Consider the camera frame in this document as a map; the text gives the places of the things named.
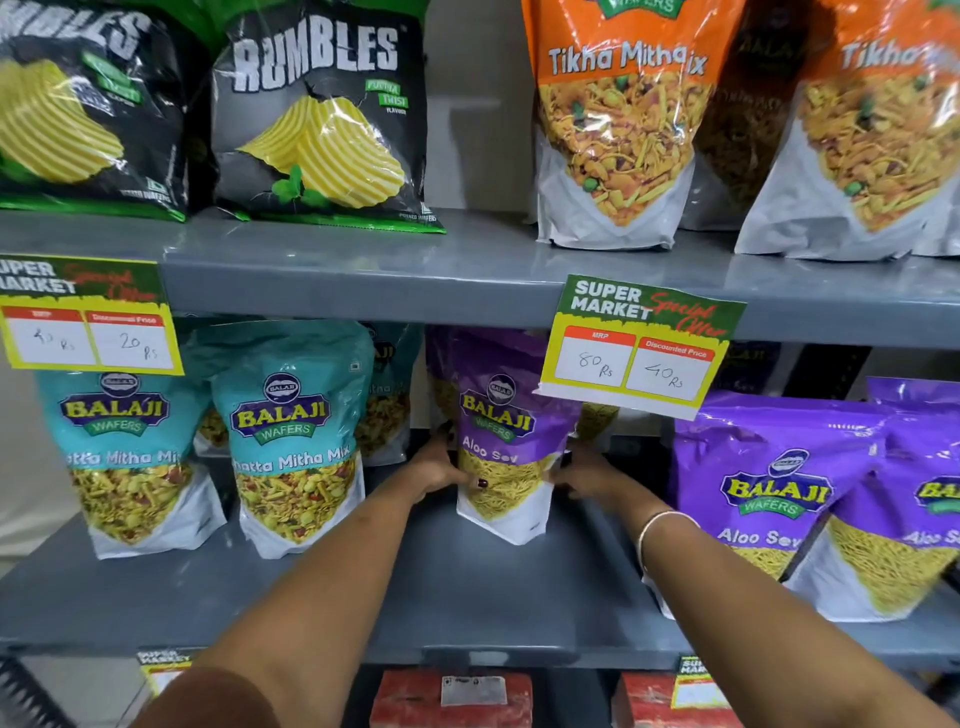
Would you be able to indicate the black potato chips bag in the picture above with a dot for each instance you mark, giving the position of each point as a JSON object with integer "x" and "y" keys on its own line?
{"x": 82, "y": 112}
{"x": 322, "y": 120}

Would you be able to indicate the grey metal shelf board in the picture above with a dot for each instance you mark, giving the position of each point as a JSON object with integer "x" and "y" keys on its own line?
{"x": 480, "y": 592}
{"x": 450, "y": 270}

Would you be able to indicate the person's left thumb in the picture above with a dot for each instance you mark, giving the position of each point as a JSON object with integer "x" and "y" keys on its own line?
{"x": 471, "y": 482}

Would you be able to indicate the person's left forearm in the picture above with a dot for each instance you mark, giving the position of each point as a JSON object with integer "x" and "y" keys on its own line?
{"x": 315, "y": 607}

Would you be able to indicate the person's right forearm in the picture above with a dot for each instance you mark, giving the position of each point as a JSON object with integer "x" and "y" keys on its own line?
{"x": 757, "y": 637}

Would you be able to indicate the large yellow green price tag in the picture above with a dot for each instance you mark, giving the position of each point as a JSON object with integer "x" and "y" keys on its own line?
{"x": 637, "y": 349}
{"x": 82, "y": 315}

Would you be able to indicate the small yellow green price tag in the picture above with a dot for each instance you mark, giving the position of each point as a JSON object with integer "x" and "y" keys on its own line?
{"x": 163, "y": 667}
{"x": 697, "y": 682}

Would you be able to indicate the dark brown snack pouch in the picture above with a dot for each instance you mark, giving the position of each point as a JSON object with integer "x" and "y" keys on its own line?
{"x": 739, "y": 127}

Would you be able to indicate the teal snack mix pouch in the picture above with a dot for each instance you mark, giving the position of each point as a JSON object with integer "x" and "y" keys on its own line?
{"x": 296, "y": 450}
{"x": 211, "y": 431}
{"x": 390, "y": 405}
{"x": 127, "y": 465}

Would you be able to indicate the person's right thumb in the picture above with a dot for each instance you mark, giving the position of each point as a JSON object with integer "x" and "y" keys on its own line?
{"x": 562, "y": 478}

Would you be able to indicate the person's right hand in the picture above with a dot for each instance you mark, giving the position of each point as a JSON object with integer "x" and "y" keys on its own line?
{"x": 596, "y": 478}

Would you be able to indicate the red box with white label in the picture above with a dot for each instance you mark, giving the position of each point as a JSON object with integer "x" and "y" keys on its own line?
{"x": 412, "y": 705}

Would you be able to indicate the person's left hand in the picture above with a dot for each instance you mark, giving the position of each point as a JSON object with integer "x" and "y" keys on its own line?
{"x": 431, "y": 469}

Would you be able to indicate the orange snack mix pouch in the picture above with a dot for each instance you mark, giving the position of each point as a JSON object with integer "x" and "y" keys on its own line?
{"x": 870, "y": 150}
{"x": 622, "y": 135}

